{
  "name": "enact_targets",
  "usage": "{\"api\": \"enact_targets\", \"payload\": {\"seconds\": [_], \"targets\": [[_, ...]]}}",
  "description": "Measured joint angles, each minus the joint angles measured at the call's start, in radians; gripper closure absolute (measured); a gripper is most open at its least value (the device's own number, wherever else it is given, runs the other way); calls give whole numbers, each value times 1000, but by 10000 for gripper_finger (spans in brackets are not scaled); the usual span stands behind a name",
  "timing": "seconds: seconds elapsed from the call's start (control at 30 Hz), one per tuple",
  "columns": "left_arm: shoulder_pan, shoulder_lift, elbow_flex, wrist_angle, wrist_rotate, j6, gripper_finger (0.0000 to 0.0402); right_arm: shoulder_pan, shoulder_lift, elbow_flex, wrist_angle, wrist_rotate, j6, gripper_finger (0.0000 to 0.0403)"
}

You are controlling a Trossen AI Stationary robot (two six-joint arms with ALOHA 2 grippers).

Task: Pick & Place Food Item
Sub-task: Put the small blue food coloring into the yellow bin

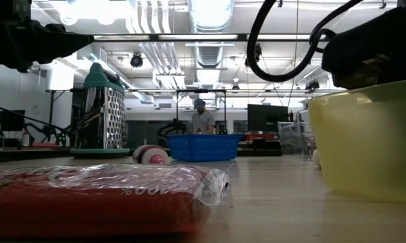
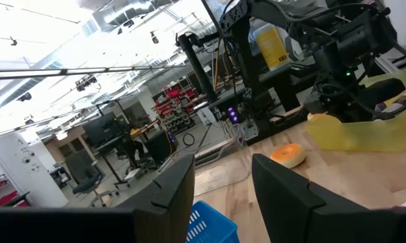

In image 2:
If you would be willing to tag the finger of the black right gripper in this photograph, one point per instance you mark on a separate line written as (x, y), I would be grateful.
(385, 89)

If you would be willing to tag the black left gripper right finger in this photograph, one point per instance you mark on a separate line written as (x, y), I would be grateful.
(283, 209)

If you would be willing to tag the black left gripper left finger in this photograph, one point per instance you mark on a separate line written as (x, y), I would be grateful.
(169, 202)

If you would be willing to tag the yellow translucent plastic bin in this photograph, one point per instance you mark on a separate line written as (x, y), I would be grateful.
(358, 138)

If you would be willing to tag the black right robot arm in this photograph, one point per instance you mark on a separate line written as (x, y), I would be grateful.
(246, 67)

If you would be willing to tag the blue plastic slotted basket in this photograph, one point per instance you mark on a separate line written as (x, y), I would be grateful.
(209, 226)

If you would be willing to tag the black computer tower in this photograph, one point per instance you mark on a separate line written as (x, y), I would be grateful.
(158, 146)

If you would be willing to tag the dark blue office chair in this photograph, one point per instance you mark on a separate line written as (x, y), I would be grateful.
(86, 179)

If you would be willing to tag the yellow canister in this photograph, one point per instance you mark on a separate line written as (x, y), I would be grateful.
(272, 47)

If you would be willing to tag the red storage shelf rack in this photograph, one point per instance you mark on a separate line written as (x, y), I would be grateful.
(175, 108)

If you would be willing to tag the black monitor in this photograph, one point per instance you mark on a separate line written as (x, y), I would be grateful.
(101, 127)

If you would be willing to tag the black round pole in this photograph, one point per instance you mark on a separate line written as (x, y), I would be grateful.
(197, 67)

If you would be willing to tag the overhead LED light bar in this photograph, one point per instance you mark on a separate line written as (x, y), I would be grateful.
(84, 70)

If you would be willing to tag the black overhead camera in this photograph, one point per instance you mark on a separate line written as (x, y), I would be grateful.
(85, 82)

